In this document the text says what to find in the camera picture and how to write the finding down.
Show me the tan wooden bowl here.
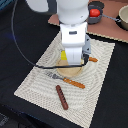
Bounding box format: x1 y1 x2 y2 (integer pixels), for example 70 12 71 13
119 5 128 30

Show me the brown sausage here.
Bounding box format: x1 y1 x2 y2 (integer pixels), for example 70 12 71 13
56 85 68 110

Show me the knife with orange handle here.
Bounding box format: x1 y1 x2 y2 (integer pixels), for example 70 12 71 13
89 57 98 62

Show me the round tan plate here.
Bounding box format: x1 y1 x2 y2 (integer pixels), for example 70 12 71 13
56 60 82 78

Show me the yellow butter box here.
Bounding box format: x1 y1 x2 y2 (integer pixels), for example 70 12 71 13
61 51 67 60

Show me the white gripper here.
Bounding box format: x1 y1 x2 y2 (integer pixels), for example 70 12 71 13
60 22 91 65

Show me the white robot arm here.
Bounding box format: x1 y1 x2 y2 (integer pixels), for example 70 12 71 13
26 0 89 65

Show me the beige woven placemat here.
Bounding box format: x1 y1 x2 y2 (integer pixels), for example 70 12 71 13
13 30 116 128

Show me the fork with orange handle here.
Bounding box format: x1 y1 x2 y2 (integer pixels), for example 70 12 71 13
44 71 85 89

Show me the grey saucepan with handle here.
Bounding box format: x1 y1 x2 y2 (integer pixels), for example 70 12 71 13
88 1 120 24

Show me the red tomato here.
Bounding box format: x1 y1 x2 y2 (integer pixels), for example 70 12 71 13
89 9 100 17

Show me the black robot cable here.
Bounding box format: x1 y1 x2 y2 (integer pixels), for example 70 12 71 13
11 0 88 71

